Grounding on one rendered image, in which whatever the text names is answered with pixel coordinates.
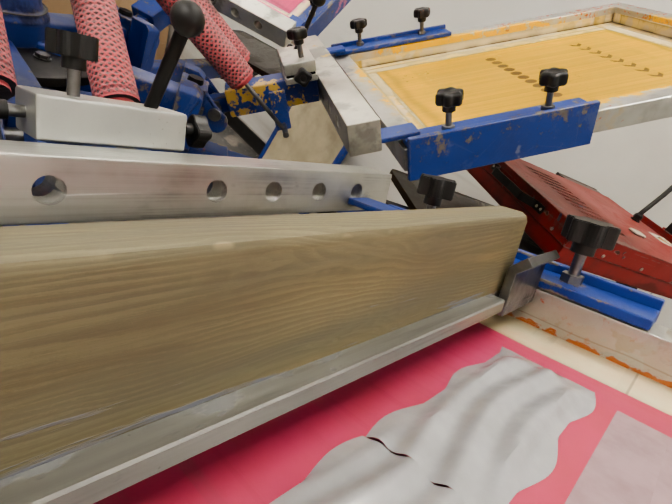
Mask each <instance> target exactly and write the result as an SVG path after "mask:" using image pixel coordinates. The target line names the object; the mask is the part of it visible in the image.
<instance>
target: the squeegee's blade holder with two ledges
mask: <svg viewBox="0 0 672 504"><path fill-rule="evenodd" d="M504 303H505V300H504V299H502V298H499V297H497V296H495V295H492V294H489V295H486V296H483V297H481V298H478V299H476V300H473V301H470V302H468V303H465V304H462V305H460V306H457V307H455V308H452V309H449V310H447V311H444V312H441V313H439V314H436V315H434V316H431V317H428V318H426V319H423V320H420V321H418V322H415V323H413V324H410V325H407V326H405V327H402V328H399V329H397V330H394V331H392V332H389V333H386V334H384V335H381V336H378V337H376V338H373V339H371V340H368V341H365V342H363V343H360V344H357V345H355V346H352V347H350V348H347V349H344V350H342V351H339V352H336V353H334V354H331V355H329V356H326V357H323V358H321V359H318V360H315V361H313V362H310V363H308V364H305V365H302V366H300V367H297V368H294V369H292V370H289V371H287V372H284V373H281V374H279V375H276V376H273V377H271V378H268V379H266V380H263V381H260V382H258V383H255V384H252V385H250V386H247V387H245V388H242V389H239V390H237V391H234V392H231V393H229V394H226V395H224V396H221V397H218V398H216V399H213V400H210V401H208V402H205V403H203V404H200V405H197V406H195V407H192V408H189V409H187V410H184V411H182V412H179V413H176V414H174V415H171V416H168V417H166V418H163V419H161V420H158V421H155V422H153V423H150V424H147V425H145V426H142V427H140V428H137V429H134V430H132V431H129V432H126V433H124V434H121V435H119V436H116V437H113V438H111V439H108V440H105V441H103V442H100V443H98V444H95V445H92V446H90V447H87V448H84V449H82V450H79V451H77V452H74V453H71V454H69V455H66V456H63V457H61V458H58V459H56V460H53V461H50V462H48V463H45V464H42V465H40V466H37V467H35V468H32V469H29V470H27V471H24V472H21V473H19V474H16V475H14V476H11V477H8V478H6V479H3V480H0V504H93V503H96V502H98V501H100V500H102V499H104V498H106V497H108V496H110V495H113V494H115V493H117V492H119V491H121V490H123V489H125V488H127V487H130V486H132V485H134V484H136V483H138V482H140V481H142V480H144V479H147V478H149V477H151V476H153V475H155V474H157V473H159V472H161V471H164V470H166V469H168V468H170V467H172V466H174V465H176V464H178V463H181V462H183V461H185V460H187V459H189V458H191V457H193V456H195V455H198V454H200V453H202V452H204V451H206V450H208V449H210V448H212V447H215V446H217V445H219V444H221V443H223V442H225V441H227V440H229V439H232V438H234V437H236V436H238V435H240V434H242V433H244V432H247V431H249V430H251V429H253V428H255V427H257V426H259V425H261V424H264V423H266V422H268V421H270V420H272V419H274V418H276V417H278V416H281V415H283V414H285V413H287V412H289V411H291V410H293V409H295V408H298V407H300V406H302V405H304V404H306V403H308V402H310V401H312V400H315V399H317V398H319V397H321V396H323V395H325V394H327V393H329V392H332V391H334V390H336V389H338V388H340V387H342V386H344V385H346V384H349V383H351V382H353V381H355V380H357V379H359V378H361V377H363V376H366V375H368V374H370V373H372V372H374V371H376V370H378V369H380V368H383V367H385V366H387V365H389V364H391V363H393V362H395V361H397V360H400V359H402V358H404V357H406V356H408V355H410V354H412V353H415V352H417V351H419V350H421V349H423V348H425V347H427V346H429V345H432V344H434V343H436V342H438V341H440V340H442V339H444V338H446V337H449V336H451V335H453V334H455V333H457V332H459V331H461V330H463V329H466V328H468V327H470V326H472V325H474V324H476V323H478V322H480V321H483V320H485V319H487V318H489V317H491V316H493V315H495V314H497V313H500V312H502V309H503V306H504Z"/></svg>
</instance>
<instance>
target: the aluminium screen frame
mask: <svg viewBox="0 0 672 504"><path fill-rule="evenodd" d="M534 294H535V295H534V298H533V301H531V302H529V303H527V304H526V305H524V306H522V307H520V308H518V309H516V310H514V311H512V312H510V313H508V314H507V315H509V316H512V317H514V318H516V319H518V320H521V321H523V322H525V323H527V324H529V325H532V326H534V327H536V328H538V329H541V330H543V331H545V332H547V333H550V334H552V335H554V336H556V337H558V338H561V339H563V340H565V341H567V342H570V343H572V344H574V345H576V346H578V347H581V348H583V349H585V350H587V351H590V352H592V353H594V354H596V355H598V356H601V357H603V358H605V359H607V360H610V361H612V362H614V363H616V364H618V365H621V366H623V367H625V368H627V369H630V370H632V371H634V372H636V373H639V374H641V375H643V376H645V377H647V378H650V379H652V380H654V381H656V382H659V383H661V384H663V385H665V386H667V387H670V388H672V329H669V328H667V327H664V326H661V325H659V324H656V323H654V324H653V326H652V327H651V329H650V330H644V329H642V328H639V327H637V326H634V325H632V324H629V323H626V322H624V321H621V320H619V319H616V318H614V317H611V316H609V315H606V314H604V313H601V312H599V311H596V310H593V309H591V308H588V307H586V306H583V305H581V304H578V303H576V302H573V301H571V300H568V299H565V298H563V297H560V296H558V295H555V294H553V293H550V292H548V291H545V290H543V289H540V288H537V290H536V292H535V293H534Z"/></svg>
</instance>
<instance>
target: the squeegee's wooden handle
mask: <svg viewBox="0 0 672 504"><path fill-rule="evenodd" d="M526 224H527V216H526V215H525V214H524V213H523V212H521V211H517V210H514V209H510V208H507V207H504V206H486V207H462V208H438V209H414V210H390V211H365V212H341V213H317V214H293V215H269V216H244V217H220V218H196V219H172V220H148V221H123V222H99V223H75V224H51V225H27V226H2V227H0V480H3V479H6V478H8V477H11V476H14V475H16V474H19V473H21V472H24V471H27V470H29V469H32V468H35V467H37V466H40V465H42V464H45V463H48V462H50V461H53V460H56V459H58V458H61V457H63V456H66V455H69V454H71V453H74V452H77V451H79V450H82V449H84V448H87V447H90V446H92V445H95V444H98V443H100V442H103V441H105V440H108V439H111V438H113V437H116V436H119V435H121V434H124V433H126V432H129V431H132V430H134V429H137V428H140V427H142V426H145V425H147V424H150V423H153V422H155V421H158V420H161V419H163V418H166V417H168V416H171V415H174V414H176V413H179V412H182V411H184V410H187V409H189V408H192V407H195V406H197V405H200V404H203V403H205V402H208V401H210V400H213V399H216V398H218V397H221V396H224V395H226V394H229V393H231V392H234V391H237V390H239V389H242V388H245V387H247V386H250V385H252V384H255V383H258V382H260V381H263V380H266V379H268V378H271V377H273V376H276V375H279V374H281V373H284V372H287V371H289V370H292V369H294V368H297V367H300V366H302V365H305V364H308V363H310V362H313V361H315V360H318V359H321V358H323V357H326V356H329V355H331V354H334V353H336V352H339V351H342V350H344V349H347V348H350V347H352V346H355V345H357V344H360V343H363V342H365V341H368V340H371V339H373V338H376V337H378V336H381V335H384V334H386V333H389V332H392V331H394V330H397V329H399V328H402V327H405V326H407V325H410V324H413V323H415V322H418V321H420V320H423V319H426V318H428V317H431V316H434V315H436V314H439V313H441V312H444V311H447V310H449V309H452V308H455V307H457V306H460V305H462V304H465V303H468V302H470V301H473V300H476V299H478V298H481V297H483V296H486V295H489V294H492V295H495V296H497V297H499V294H500V291H501V288H502V285H503V282H504V279H505V276H506V274H507V271H508V268H509V267H510V266H511V265H513V263H514V260H515V257H516V254H517V251H518V248H519V245H520V242H521V239H522V236H523V233H524V230H525V227H526Z"/></svg>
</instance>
